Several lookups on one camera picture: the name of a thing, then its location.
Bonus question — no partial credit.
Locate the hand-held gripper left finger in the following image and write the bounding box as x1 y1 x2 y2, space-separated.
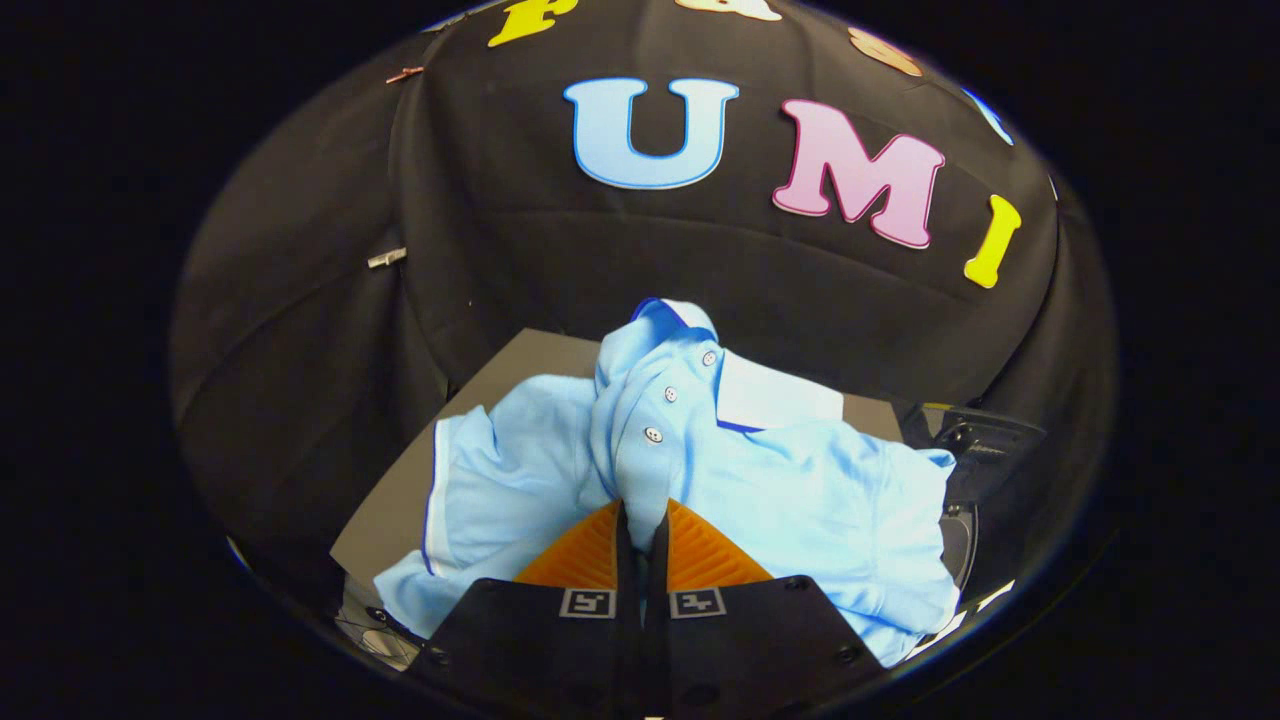
405 498 643 720

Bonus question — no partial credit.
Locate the black backdrop cloth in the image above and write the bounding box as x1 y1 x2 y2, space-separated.
168 0 1118 601

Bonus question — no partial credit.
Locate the light blue polo shirt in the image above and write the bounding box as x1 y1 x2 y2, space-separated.
373 297 961 669

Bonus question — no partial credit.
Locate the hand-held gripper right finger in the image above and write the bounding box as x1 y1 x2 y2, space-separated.
643 497 888 720

